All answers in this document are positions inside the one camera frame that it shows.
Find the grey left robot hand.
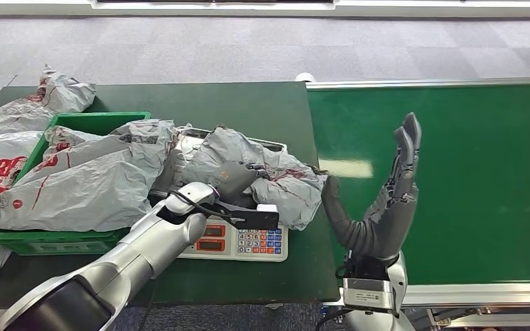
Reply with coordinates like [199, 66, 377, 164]
[209, 159, 271, 209]

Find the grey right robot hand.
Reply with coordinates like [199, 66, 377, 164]
[321, 112, 423, 262]

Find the green conveyor belt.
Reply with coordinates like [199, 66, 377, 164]
[307, 84, 530, 286]

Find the large grey courier package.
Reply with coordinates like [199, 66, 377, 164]
[0, 137, 170, 233]

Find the grey package with red logo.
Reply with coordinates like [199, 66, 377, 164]
[0, 131, 45, 204]

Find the white electronic weighing scale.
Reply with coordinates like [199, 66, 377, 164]
[148, 128, 290, 263]

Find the green plastic crate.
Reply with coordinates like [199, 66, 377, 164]
[0, 112, 153, 257]

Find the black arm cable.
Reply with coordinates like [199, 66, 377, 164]
[168, 189, 248, 225]

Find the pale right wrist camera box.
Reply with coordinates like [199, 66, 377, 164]
[342, 277, 395, 314]

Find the silver conveyor frame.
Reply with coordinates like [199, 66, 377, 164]
[294, 72, 530, 331]

